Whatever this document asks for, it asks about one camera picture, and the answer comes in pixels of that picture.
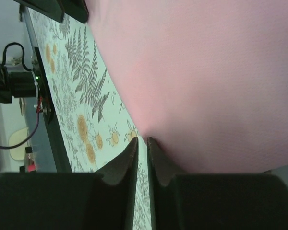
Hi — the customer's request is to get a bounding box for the floral table mat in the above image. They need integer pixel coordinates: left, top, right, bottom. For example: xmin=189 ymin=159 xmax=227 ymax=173
xmin=26 ymin=4 xmax=152 ymax=230

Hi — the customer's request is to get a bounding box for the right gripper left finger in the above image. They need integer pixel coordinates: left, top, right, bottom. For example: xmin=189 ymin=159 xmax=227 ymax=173
xmin=0 ymin=138 xmax=138 ymax=230

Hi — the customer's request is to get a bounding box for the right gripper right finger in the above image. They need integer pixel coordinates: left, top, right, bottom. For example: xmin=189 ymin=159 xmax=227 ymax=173
xmin=147 ymin=138 xmax=288 ymax=230

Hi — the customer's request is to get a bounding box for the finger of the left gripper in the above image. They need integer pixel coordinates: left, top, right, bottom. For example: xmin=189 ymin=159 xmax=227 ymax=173
xmin=14 ymin=0 xmax=64 ymax=23
xmin=58 ymin=0 xmax=89 ymax=23

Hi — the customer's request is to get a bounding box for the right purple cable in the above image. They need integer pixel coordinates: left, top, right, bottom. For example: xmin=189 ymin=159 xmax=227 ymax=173
xmin=0 ymin=105 xmax=41 ymax=150

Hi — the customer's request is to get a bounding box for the pink t shirt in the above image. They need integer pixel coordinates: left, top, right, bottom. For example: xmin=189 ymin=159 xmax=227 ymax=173
xmin=86 ymin=0 xmax=288 ymax=173

